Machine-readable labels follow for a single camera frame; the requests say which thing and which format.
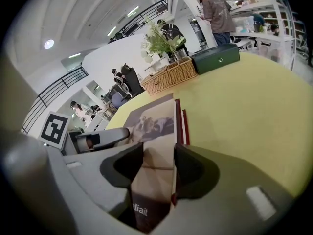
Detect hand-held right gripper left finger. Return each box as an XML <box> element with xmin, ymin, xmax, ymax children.
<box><xmin>64</xmin><ymin>142</ymin><xmax>145</xmax><ymax>215</ymax></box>

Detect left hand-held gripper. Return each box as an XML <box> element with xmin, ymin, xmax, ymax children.
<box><xmin>38</xmin><ymin>111</ymin><xmax>131</xmax><ymax>156</ymax></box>

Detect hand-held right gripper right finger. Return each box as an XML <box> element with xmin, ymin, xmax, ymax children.
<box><xmin>156</xmin><ymin>143</ymin><xmax>295</xmax><ymax>235</ymax></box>

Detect brown photo-cover book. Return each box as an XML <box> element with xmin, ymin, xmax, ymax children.
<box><xmin>122</xmin><ymin>93</ymin><xmax>177</xmax><ymax>234</ymax></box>

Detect red gold-ornament book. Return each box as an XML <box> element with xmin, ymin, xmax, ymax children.
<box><xmin>171</xmin><ymin>98</ymin><xmax>191</xmax><ymax>207</ymax></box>

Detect blue plastic chair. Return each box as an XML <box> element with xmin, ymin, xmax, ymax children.
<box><xmin>111</xmin><ymin>92</ymin><xmax>133</xmax><ymax>109</ymax></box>

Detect black office chair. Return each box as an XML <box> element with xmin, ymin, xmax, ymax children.
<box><xmin>121</xmin><ymin>63</ymin><xmax>145</xmax><ymax>99</ymax></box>

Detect yellow tablecloth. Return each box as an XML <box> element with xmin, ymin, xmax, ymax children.
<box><xmin>105</xmin><ymin>51</ymin><xmax>309</xmax><ymax>198</ymax></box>

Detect wicker tissue basket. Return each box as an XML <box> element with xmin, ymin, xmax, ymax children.
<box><xmin>140</xmin><ymin>56</ymin><xmax>198</xmax><ymax>96</ymax></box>

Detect white flower bouquet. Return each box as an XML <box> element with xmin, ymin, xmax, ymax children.
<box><xmin>140</xmin><ymin>16</ymin><xmax>188</xmax><ymax>64</ymax></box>

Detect dark green box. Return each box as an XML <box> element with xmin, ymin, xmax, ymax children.
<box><xmin>190</xmin><ymin>43</ymin><xmax>241</xmax><ymax>75</ymax></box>

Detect white shelving unit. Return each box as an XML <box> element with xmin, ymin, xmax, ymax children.
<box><xmin>228</xmin><ymin>0</ymin><xmax>305</xmax><ymax>70</ymax></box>

